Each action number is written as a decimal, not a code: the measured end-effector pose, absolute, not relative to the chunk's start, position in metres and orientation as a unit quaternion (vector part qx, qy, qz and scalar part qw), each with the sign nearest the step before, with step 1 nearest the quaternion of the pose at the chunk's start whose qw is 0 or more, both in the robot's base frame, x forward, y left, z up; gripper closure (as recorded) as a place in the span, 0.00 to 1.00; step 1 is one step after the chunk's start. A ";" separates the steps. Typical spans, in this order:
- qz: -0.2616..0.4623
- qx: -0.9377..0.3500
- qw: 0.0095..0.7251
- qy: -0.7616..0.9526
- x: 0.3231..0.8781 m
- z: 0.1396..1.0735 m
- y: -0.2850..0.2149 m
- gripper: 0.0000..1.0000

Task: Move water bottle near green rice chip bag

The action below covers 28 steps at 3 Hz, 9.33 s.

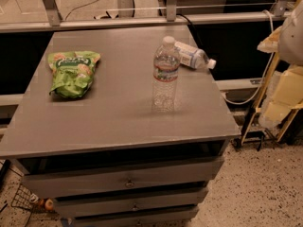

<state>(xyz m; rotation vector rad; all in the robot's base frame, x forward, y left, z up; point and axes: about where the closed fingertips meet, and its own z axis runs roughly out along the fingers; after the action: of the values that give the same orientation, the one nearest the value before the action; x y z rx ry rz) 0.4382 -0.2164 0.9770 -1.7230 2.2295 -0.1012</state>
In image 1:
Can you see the lying white-label bottle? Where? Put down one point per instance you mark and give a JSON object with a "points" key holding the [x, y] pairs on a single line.
{"points": [[194, 57]]}

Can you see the yellow metal stand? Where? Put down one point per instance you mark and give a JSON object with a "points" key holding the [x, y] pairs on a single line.
{"points": [[255, 109]]}

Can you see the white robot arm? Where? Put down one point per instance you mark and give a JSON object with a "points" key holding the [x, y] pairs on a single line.
{"points": [[290, 44]]}

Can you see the middle grey drawer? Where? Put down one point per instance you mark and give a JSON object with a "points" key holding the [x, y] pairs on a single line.
{"points": [[131, 203]]}

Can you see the wire basket on floor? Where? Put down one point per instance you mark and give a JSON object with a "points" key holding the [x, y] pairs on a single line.
{"points": [[25, 200]]}

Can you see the bottom grey drawer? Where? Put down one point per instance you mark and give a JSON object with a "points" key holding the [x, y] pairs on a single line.
{"points": [[137, 219]]}

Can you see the clear water bottle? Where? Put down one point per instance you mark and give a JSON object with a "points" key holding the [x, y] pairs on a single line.
{"points": [[166, 63]]}

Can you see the green rice chip bag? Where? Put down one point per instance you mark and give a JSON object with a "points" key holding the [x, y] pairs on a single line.
{"points": [[73, 72]]}

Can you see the top grey drawer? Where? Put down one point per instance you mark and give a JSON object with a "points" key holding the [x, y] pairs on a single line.
{"points": [[108, 179]]}

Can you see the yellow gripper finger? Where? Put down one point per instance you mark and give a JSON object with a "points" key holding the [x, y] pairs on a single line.
{"points": [[285, 91], [270, 44]]}

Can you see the grey metal railing frame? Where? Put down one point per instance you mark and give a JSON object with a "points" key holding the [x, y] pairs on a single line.
{"points": [[61, 15]]}

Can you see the grey drawer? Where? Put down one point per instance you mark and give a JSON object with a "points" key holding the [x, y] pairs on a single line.
{"points": [[137, 219], [131, 203], [108, 179]]}

